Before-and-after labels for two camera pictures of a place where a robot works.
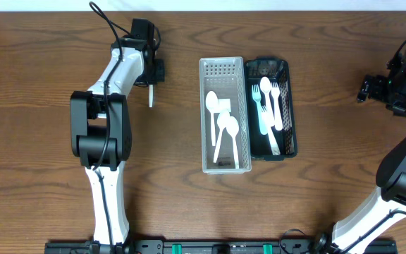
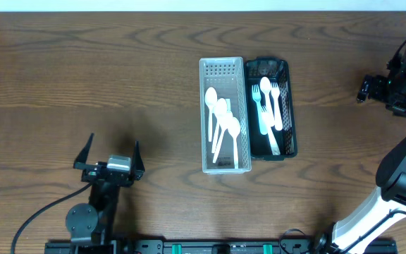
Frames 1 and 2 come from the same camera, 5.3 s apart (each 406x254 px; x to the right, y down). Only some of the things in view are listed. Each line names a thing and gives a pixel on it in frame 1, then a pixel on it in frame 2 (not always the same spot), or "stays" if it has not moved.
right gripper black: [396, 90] stays
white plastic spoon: [232, 127] stays
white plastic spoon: [151, 88] → [220, 108]
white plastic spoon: [266, 85] stays
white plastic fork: [278, 119] stays
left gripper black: [158, 70] → [108, 175]
